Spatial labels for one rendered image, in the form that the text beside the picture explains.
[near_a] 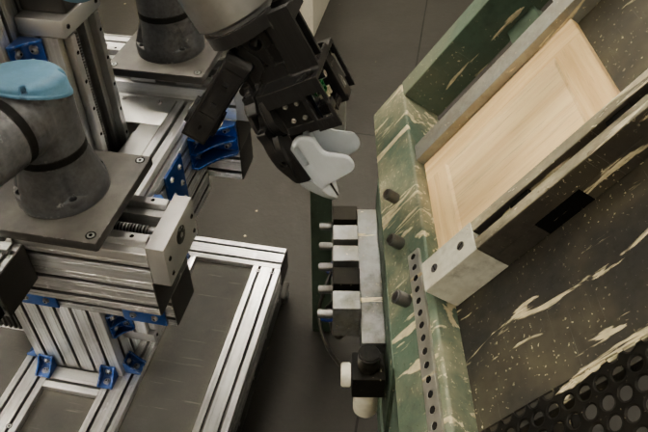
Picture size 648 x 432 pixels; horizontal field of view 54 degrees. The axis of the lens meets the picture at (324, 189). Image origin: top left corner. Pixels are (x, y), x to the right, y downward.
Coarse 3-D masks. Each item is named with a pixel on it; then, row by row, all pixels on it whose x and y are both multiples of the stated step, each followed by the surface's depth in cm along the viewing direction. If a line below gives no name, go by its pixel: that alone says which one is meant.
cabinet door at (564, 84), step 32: (576, 32) 110; (544, 64) 114; (576, 64) 106; (512, 96) 118; (544, 96) 110; (576, 96) 103; (608, 96) 96; (480, 128) 123; (512, 128) 114; (544, 128) 107; (576, 128) 100; (448, 160) 128; (480, 160) 119; (512, 160) 110; (448, 192) 123; (480, 192) 114; (448, 224) 118
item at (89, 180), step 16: (64, 160) 98; (80, 160) 101; (96, 160) 105; (16, 176) 101; (32, 176) 99; (48, 176) 99; (64, 176) 100; (80, 176) 101; (96, 176) 104; (16, 192) 104; (32, 192) 100; (48, 192) 100; (64, 192) 101; (80, 192) 102; (96, 192) 104; (32, 208) 101; (48, 208) 101; (64, 208) 101; (80, 208) 103
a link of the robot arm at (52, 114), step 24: (0, 72) 92; (24, 72) 93; (48, 72) 93; (0, 96) 89; (24, 96) 89; (48, 96) 91; (72, 96) 97; (24, 120) 90; (48, 120) 93; (72, 120) 97; (48, 144) 94; (72, 144) 98
